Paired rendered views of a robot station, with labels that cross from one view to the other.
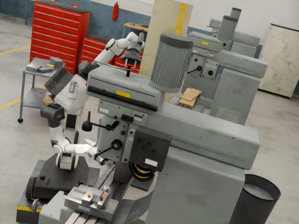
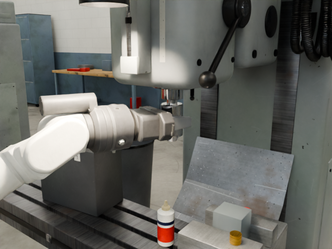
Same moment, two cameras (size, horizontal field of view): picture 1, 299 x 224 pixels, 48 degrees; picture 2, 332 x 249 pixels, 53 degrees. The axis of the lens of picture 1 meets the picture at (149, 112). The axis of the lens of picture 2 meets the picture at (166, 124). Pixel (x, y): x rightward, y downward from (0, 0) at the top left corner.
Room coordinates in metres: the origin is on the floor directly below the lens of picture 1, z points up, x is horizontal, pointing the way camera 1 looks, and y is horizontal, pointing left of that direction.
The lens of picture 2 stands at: (1.76, 0.81, 1.39)
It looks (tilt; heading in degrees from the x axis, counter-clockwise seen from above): 14 degrees down; 298
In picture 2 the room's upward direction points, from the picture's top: straight up
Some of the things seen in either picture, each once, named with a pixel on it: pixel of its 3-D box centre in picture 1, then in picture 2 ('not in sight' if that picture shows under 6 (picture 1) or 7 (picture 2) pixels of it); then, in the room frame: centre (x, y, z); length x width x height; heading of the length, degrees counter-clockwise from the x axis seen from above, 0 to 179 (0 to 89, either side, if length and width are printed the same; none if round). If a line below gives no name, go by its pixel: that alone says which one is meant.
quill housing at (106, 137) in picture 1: (116, 134); (174, 2); (2.07, 0.18, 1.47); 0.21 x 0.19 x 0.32; 170
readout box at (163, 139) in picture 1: (150, 149); not in sight; (1.69, -0.05, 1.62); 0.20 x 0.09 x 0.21; 80
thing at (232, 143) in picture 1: (193, 131); not in sight; (1.98, -0.30, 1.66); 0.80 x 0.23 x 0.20; 80
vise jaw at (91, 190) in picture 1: (89, 196); (219, 247); (1.93, 0.27, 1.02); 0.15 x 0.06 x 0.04; 173
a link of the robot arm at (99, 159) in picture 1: (100, 157); (133, 126); (2.11, 0.27, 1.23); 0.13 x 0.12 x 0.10; 149
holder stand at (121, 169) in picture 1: (124, 164); (80, 169); (2.41, 0.10, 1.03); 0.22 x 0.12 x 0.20; 178
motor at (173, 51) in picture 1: (171, 62); not in sight; (2.03, -0.06, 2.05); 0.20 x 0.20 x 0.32
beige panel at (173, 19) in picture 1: (151, 98); not in sight; (3.81, 0.02, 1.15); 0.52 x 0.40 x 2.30; 80
